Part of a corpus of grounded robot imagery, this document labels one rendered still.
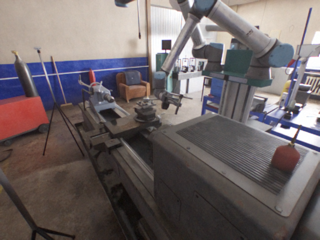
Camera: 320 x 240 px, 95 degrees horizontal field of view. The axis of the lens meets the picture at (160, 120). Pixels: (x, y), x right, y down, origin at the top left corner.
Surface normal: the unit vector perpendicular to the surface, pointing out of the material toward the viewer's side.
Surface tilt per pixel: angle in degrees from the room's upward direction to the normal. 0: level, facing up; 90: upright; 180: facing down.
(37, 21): 90
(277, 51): 93
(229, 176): 0
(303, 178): 0
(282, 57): 93
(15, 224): 0
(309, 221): 23
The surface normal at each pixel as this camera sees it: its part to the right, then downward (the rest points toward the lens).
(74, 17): 0.59, 0.36
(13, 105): 0.83, 0.25
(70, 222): 0.00, -0.90
